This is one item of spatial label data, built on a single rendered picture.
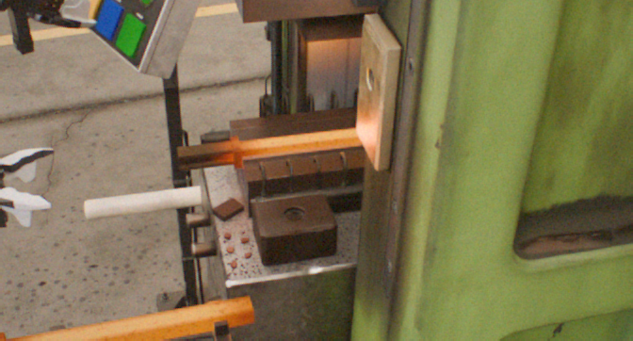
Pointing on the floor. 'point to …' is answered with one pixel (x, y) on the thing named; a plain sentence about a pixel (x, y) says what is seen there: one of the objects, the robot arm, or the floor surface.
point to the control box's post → (180, 179)
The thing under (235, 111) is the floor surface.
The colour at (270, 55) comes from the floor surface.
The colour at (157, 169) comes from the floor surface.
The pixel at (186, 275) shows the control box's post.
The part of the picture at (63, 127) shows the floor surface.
